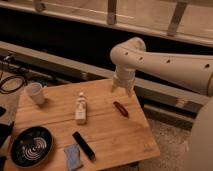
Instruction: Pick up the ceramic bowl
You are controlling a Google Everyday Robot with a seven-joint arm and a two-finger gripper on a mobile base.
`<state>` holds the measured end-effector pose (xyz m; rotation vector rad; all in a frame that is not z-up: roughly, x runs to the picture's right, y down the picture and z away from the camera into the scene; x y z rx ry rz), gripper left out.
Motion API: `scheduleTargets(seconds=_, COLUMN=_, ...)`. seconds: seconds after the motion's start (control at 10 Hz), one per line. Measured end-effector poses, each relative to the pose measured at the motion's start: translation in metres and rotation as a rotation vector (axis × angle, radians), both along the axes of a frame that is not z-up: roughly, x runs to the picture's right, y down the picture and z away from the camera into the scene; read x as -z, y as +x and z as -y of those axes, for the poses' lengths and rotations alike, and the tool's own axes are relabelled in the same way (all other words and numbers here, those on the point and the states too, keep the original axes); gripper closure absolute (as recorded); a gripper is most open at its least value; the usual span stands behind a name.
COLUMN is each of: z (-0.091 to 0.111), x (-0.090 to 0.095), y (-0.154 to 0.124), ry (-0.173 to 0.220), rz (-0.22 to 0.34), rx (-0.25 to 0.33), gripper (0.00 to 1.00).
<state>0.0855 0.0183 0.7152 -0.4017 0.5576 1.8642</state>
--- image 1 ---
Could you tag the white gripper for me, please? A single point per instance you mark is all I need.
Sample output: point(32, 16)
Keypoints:
point(124, 82)

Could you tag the black ceramic bowl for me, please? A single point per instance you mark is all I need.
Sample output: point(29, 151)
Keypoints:
point(31, 147)

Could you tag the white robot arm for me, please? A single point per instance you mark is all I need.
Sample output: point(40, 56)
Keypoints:
point(194, 72)

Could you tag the red pocket knife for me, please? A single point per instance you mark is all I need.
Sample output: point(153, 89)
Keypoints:
point(121, 108)

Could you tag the small clear plastic bottle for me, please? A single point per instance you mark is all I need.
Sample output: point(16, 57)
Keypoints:
point(81, 109)

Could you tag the black rectangular bar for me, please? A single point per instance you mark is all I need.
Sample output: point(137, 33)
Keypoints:
point(84, 146)

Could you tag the blue sponge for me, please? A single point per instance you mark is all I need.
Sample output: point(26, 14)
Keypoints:
point(72, 153)

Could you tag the white paper cup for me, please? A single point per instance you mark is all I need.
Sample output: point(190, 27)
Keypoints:
point(35, 92)

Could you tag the black device at left edge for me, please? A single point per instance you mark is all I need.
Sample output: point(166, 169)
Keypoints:
point(5, 132)

